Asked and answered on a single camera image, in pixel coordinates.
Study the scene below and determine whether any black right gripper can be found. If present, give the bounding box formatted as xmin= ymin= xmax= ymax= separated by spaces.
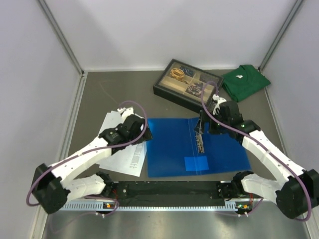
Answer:
xmin=194 ymin=110 xmax=230 ymax=135

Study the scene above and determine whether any white printed paper stack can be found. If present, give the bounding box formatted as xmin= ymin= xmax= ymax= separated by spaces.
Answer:
xmin=97 ymin=111 xmax=147 ymax=177

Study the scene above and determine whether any blue plastic folder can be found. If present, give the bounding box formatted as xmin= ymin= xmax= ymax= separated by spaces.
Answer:
xmin=147 ymin=118 xmax=251 ymax=178

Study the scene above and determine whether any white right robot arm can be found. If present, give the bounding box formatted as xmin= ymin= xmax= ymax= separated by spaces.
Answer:
xmin=194 ymin=94 xmax=319 ymax=219

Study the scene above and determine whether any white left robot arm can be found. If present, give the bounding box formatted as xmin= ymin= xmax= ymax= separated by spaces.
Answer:
xmin=28 ymin=108 xmax=153 ymax=214

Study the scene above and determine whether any metal folder clip mechanism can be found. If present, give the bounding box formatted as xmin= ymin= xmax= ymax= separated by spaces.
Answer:
xmin=195 ymin=133 xmax=205 ymax=153

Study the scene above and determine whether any black compartment display box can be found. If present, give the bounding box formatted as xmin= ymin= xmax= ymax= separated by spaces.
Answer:
xmin=153 ymin=59 xmax=224 ymax=113

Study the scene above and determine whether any green folded t-shirt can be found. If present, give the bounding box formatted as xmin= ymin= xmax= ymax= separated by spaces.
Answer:
xmin=222 ymin=65 xmax=271 ymax=102

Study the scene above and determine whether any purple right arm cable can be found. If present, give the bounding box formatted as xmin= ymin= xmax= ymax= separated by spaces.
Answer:
xmin=200 ymin=81 xmax=314 ymax=222

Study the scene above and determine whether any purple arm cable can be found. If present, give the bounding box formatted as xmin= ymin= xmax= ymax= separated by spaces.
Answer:
xmin=200 ymin=81 xmax=314 ymax=222
xmin=26 ymin=100 xmax=149 ymax=217

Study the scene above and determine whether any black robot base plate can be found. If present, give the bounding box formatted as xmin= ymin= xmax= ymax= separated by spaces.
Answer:
xmin=84 ymin=179 xmax=257 ymax=203

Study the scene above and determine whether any grey slotted cable duct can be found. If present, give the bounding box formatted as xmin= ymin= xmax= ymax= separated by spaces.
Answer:
xmin=60 ymin=200 xmax=252 ymax=212

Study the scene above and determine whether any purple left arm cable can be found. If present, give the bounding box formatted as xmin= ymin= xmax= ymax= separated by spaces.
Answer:
xmin=26 ymin=100 xmax=149 ymax=217

